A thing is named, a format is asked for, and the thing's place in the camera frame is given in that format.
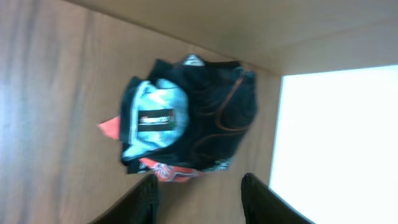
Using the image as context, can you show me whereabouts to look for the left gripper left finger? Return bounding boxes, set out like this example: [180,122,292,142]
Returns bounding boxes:
[90,174,159,224]

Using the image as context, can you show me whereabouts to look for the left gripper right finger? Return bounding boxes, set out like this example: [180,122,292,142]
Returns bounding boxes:
[241,173,313,224]

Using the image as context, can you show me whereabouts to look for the black orange-patterned jersey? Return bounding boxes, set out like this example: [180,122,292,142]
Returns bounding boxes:
[119,55,257,174]

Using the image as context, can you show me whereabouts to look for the red printed t-shirt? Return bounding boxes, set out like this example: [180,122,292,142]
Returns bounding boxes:
[98,116,203,182]

